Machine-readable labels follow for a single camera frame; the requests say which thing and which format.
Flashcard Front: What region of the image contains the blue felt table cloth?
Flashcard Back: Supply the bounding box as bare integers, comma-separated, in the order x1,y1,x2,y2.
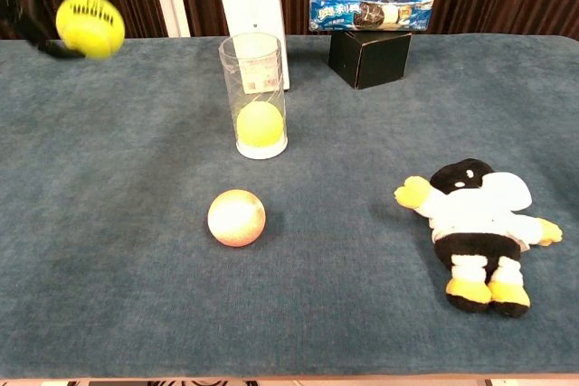
0,33,579,381

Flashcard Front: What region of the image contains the clear cup with ball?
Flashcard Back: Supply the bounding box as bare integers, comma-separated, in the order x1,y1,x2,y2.
218,32,290,161

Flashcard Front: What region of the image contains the pale orange ball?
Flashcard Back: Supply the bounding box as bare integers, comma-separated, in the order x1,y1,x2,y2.
207,189,267,248

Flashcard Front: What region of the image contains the plain yellow tennis ball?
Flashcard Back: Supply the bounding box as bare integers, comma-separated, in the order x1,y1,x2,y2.
235,100,285,148

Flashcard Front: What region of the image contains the black white penguin plush toy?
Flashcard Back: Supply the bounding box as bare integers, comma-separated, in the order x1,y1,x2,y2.
394,157,564,318

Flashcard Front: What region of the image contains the yellow tennis ball black print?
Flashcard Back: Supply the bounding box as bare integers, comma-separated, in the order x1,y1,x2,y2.
55,0,126,61

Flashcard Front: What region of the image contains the blue Oreo cookie pack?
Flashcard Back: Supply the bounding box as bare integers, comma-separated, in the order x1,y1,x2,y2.
308,0,435,33

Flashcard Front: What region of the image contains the small black cardboard box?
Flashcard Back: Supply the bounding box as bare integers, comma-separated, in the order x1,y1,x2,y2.
327,31,413,90

